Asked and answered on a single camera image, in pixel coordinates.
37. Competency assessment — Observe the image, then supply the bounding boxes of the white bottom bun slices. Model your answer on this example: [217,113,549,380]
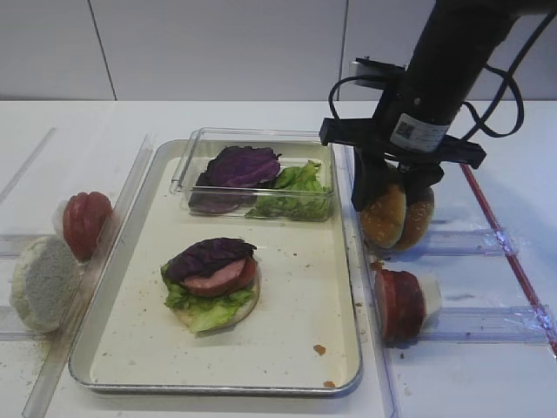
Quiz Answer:
[10,235,81,334]

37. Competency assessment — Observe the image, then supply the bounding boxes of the assembled burger stack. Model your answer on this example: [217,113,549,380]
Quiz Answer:
[160,237,260,334]

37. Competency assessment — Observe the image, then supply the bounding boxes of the clear long guide right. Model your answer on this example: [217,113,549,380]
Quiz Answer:
[333,145,399,417]

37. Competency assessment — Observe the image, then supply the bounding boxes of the clear rail lower right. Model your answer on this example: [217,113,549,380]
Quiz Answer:
[418,306,556,343]

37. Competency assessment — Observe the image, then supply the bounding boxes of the sesame bun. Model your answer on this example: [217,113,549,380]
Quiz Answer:
[360,165,406,248]
[394,186,435,251]

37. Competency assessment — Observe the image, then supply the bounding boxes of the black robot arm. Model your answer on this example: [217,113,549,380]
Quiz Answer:
[319,1,556,212]

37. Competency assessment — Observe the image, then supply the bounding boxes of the green lettuce in box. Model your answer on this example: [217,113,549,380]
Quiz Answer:
[245,160,331,221]

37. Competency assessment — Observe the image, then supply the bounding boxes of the clear plastic lettuce box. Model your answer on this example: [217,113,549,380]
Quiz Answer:
[170,128,336,222]

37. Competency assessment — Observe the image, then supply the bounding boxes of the metal baking tray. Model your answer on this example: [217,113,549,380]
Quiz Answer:
[69,137,361,397]

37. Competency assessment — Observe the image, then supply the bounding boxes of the clear rail upper right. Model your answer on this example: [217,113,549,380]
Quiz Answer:
[417,229,520,256]

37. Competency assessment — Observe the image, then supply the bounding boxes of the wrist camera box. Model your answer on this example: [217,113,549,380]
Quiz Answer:
[349,57,406,91]

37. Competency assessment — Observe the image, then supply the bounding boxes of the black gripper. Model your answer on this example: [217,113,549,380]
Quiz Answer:
[319,77,486,212]

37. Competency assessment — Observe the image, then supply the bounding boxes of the purple cabbage in box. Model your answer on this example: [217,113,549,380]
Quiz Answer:
[188,145,280,214]

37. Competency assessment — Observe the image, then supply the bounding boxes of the clear rail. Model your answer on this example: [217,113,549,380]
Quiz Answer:
[417,229,520,256]
[418,306,556,343]

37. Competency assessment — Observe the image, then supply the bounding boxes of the sliced meat patties stack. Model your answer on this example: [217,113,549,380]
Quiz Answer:
[374,269,426,343]

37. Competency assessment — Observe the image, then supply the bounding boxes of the red strip on table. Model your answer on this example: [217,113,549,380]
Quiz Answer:
[460,164,556,357]

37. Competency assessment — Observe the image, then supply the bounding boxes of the tomato slices stack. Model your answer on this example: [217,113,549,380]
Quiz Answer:
[63,192,112,262]

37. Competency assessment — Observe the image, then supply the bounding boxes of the black cable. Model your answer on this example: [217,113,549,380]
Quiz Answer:
[328,0,557,140]

